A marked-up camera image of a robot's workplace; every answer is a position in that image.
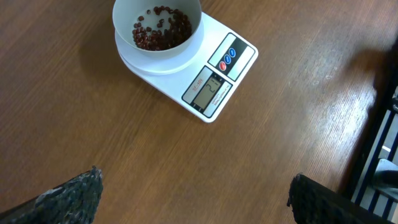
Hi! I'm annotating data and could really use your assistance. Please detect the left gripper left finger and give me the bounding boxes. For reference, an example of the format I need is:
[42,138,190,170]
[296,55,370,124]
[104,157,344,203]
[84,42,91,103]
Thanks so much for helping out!
[1,167,103,224]

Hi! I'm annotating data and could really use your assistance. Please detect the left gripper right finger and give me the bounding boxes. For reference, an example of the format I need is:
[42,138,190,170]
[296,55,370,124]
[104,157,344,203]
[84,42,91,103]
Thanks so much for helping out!
[287,174,392,224]

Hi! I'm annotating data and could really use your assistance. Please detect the white digital kitchen scale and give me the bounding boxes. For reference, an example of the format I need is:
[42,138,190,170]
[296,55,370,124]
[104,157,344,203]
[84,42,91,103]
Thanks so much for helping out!
[115,13,258,123]

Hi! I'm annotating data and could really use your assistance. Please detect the black metal rack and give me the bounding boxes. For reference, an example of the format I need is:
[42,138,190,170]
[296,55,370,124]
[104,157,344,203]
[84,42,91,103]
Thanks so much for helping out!
[341,43,397,223]

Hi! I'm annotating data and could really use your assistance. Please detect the white round bowl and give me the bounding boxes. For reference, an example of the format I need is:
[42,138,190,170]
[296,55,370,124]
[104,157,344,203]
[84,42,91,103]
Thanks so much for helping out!
[113,0,202,58]

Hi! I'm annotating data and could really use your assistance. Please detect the beans in white bowl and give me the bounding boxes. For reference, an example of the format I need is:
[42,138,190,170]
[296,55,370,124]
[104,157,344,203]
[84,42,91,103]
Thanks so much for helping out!
[132,6,193,51]

